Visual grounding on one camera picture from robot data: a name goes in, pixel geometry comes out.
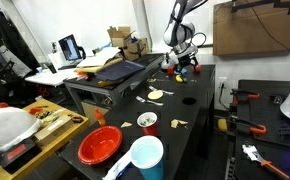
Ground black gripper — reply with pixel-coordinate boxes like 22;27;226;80
174;46;200;73

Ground grey toy teapot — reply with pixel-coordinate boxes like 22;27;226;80
160;53;179;71

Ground silver toy knife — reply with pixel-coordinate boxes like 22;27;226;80
148;85;175;96

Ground cream round toy plate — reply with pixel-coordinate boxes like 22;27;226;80
147;90;165;101

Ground silver toy fork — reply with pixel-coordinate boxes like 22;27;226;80
135;95;165;107

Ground cardboard box with tape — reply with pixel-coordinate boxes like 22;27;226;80
121;37;151;62

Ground dark blue bin lid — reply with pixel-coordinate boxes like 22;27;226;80
94;59;147;83

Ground yellow rounded object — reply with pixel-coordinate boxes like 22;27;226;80
217;118;229;134

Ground green white cup contents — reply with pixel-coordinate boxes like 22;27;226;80
140;116;156;127

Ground open cardboard box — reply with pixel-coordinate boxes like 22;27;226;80
106;26;136;48

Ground red plastic cup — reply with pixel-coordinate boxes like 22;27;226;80
136;111;159;137

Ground large cardboard panel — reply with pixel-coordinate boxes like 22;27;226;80
212;0;290;57

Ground stack of white papers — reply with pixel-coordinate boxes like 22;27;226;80
76;46;122;68

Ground wooden plank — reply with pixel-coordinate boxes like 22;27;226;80
74;57;124;74

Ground blue plastic cup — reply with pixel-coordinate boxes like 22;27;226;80
129;135;165;180

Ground black laptop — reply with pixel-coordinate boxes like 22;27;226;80
57;33;87;64

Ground red plastic bowl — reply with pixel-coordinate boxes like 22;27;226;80
77;125;123;166

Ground tan flat box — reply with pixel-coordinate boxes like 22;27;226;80
33;114;75;142

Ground wooden side table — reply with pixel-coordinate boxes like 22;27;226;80
0;97;90;180

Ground white plastic bag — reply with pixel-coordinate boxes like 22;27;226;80
0;106;43;153

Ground black scale red display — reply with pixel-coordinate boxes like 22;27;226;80
0;137;37;175

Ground white wall outlet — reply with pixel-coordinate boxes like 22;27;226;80
217;76;228;90

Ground orange handled clamp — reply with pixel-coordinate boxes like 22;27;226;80
230;88;261;105
229;115;268;136

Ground grey metal frame table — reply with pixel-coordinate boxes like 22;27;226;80
62;52;166;116

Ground orange handled silver wrench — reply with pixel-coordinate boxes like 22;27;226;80
241;143;290;180

